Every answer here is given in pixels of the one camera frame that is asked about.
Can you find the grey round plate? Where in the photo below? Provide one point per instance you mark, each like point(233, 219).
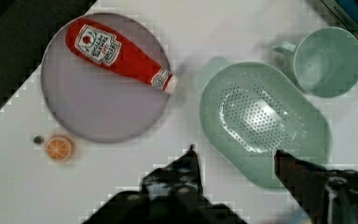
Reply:
point(94, 103)

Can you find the green plastic strainer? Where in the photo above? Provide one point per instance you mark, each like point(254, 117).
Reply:
point(250, 110)

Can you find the orange slice toy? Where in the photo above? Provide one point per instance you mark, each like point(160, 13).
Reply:
point(59, 148)

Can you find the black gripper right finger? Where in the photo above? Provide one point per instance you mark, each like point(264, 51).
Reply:
point(328, 196)

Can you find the red ketchup bottle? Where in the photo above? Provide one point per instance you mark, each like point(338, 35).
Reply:
point(107, 48)

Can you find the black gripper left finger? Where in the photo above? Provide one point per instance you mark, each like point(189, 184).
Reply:
point(179, 181)

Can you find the green plastic cup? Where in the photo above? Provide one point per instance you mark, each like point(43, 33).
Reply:
point(324, 63)

